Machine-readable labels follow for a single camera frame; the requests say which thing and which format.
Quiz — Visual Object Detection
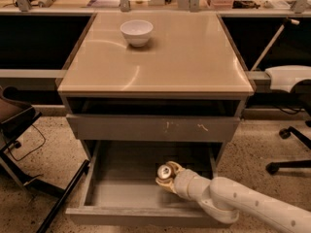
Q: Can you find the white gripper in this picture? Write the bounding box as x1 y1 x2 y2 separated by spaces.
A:
155 161 211 201

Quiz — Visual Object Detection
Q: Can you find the orange soda can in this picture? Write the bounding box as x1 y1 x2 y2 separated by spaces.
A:
157 164 173 180

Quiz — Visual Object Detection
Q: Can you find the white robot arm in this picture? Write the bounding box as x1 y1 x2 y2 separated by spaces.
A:
155 161 311 233

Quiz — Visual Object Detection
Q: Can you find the open grey middle drawer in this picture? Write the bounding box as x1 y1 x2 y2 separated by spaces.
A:
64 140 238 229

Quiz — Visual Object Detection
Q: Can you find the grey drawer cabinet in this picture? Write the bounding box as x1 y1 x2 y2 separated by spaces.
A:
58 11 255 156

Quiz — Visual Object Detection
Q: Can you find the closed grey top drawer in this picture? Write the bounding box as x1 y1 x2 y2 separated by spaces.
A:
67 114 240 142

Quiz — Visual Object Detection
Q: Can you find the white ceramic bowl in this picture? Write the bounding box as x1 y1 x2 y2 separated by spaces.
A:
121 19 154 47

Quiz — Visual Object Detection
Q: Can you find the black office chair left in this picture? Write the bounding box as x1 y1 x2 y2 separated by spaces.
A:
0 85 90 233

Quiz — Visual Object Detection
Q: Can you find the black floor cable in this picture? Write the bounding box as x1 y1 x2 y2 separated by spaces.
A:
7 123 47 162

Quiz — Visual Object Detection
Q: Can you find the white handled stick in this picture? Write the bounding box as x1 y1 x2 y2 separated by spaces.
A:
251 17 300 71

